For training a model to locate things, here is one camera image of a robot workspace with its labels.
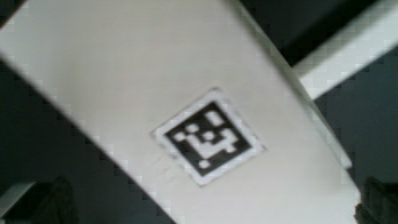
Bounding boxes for white cabinet door block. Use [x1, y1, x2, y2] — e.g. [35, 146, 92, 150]
[0, 0, 359, 224]

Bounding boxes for white L-shaped workspace border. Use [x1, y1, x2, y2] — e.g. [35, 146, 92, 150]
[293, 0, 398, 99]

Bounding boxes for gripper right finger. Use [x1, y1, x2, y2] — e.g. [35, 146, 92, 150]
[355, 177, 398, 224]

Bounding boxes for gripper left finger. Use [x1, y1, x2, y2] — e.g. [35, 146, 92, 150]
[0, 176, 80, 224]

